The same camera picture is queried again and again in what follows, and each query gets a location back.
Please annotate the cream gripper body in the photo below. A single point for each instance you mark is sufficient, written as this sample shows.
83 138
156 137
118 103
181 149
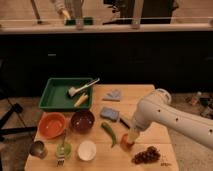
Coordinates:
133 134

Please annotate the green pepper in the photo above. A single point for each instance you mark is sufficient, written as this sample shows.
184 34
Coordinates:
110 132

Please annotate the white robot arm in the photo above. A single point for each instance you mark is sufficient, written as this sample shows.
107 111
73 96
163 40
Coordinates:
156 107

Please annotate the purple bowl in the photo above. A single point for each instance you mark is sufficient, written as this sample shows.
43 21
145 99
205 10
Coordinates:
82 121

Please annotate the orange bowl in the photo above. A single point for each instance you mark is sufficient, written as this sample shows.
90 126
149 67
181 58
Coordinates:
52 125

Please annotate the orange tomato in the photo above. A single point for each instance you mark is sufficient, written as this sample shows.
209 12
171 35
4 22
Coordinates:
126 143

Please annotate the brown black block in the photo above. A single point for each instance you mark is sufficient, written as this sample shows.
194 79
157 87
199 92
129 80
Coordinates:
125 122

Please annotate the dark grape bunch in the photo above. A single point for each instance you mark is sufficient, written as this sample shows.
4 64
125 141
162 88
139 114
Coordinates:
150 155

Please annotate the blue sponge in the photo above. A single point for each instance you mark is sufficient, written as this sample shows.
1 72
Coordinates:
109 113

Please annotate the grey folded cloth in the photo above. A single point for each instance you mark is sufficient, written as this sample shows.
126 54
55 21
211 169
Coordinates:
114 95

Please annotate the yellow corn piece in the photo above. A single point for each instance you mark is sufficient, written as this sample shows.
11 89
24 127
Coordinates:
81 100

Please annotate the white dish brush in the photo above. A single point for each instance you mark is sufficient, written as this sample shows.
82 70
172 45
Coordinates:
73 91

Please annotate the green plastic tray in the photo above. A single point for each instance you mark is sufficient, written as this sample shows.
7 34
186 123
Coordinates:
55 95

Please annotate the metal cup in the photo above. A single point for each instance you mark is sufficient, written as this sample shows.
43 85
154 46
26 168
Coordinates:
38 149

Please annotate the green handled fork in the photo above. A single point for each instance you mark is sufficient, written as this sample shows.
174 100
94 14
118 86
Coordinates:
63 151

